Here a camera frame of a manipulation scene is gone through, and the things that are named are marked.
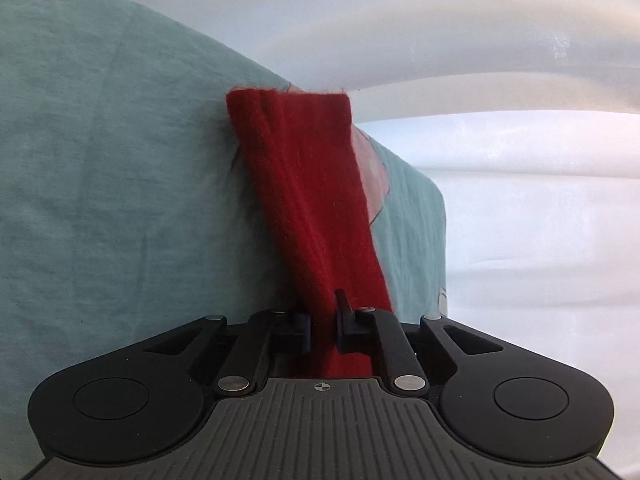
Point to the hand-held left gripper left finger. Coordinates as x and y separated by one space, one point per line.
303 332

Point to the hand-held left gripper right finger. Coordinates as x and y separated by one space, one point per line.
342 330

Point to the red knitted garment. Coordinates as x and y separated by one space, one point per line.
310 210

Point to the teal printed bed sheet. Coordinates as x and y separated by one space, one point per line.
125 200

